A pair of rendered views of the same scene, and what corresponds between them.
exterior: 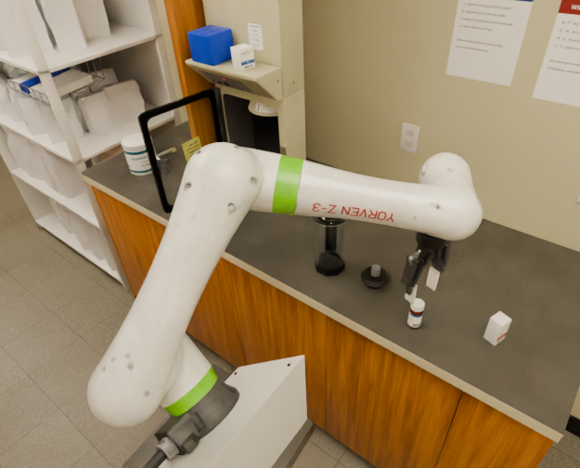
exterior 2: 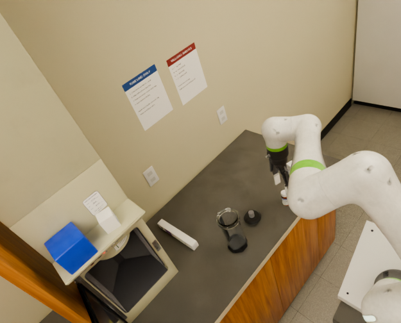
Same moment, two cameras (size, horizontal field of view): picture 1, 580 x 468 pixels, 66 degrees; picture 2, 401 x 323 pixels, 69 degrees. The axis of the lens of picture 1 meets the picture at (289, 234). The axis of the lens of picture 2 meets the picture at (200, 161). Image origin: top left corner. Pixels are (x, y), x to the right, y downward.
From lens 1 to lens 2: 1.11 m
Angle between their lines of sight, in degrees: 54
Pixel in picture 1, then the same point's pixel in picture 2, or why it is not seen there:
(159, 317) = not seen: outside the picture
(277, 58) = (121, 197)
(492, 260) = (238, 168)
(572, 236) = (228, 137)
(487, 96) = (168, 121)
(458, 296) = (265, 183)
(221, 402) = (400, 274)
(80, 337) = not seen: outside the picture
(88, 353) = not seen: outside the picture
